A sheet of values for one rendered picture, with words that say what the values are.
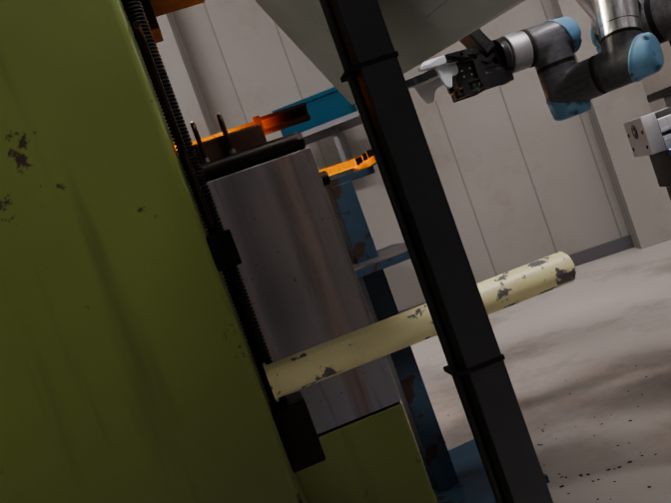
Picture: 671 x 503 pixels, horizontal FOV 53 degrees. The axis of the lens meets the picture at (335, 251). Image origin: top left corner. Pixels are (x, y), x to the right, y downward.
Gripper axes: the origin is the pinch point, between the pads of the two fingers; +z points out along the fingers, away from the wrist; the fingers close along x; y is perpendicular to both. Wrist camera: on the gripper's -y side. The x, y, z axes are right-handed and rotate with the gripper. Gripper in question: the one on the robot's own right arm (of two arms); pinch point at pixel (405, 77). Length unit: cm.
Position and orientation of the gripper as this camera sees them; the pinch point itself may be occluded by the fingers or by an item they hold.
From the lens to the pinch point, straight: 132.8
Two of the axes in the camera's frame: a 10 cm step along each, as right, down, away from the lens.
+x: -1.5, 0.1, 9.9
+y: 3.4, 9.4, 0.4
